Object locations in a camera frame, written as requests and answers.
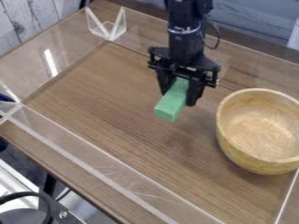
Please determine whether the clear acrylic tray wall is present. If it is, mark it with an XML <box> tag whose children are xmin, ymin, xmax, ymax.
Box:
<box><xmin>0</xmin><ymin>0</ymin><xmax>299</xmax><ymax>224</ymax></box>

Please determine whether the clear acrylic corner bracket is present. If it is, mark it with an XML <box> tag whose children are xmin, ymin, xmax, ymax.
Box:
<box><xmin>86</xmin><ymin>7</ymin><xmax>127</xmax><ymax>41</ymax></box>

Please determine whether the black table leg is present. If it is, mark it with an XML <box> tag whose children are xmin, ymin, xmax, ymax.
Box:
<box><xmin>43</xmin><ymin>174</ymin><xmax>58</xmax><ymax>197</ymax></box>

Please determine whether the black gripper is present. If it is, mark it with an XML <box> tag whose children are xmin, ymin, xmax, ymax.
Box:
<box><xmin>148</xmin><ymin>24</ymin><xmax>221</xmax><ymax>107</ymax></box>

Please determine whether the brown wooden bowl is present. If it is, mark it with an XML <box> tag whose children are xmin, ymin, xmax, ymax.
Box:
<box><xmin>217</xmin><ymin>88</ymin><xmax>299</xmax><ymax>175</ymax></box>

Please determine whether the black cable bottom left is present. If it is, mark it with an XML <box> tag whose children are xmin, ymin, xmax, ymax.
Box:
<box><xmin>0</xmin><ymin>191</ymin><xmax>60</xmax><ymax>224</ymax></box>

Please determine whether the green rectangular block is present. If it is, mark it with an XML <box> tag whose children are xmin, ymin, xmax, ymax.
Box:
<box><xmin>154</xmin><ymin>78</ymin><xmax>189</xmax><ymax>122</ymax></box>

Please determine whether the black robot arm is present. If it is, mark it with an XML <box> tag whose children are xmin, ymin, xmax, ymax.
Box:
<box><xmin>148</xmin><ymin>0</ymin><xmax>221</xmax><ymax>107</ymax></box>

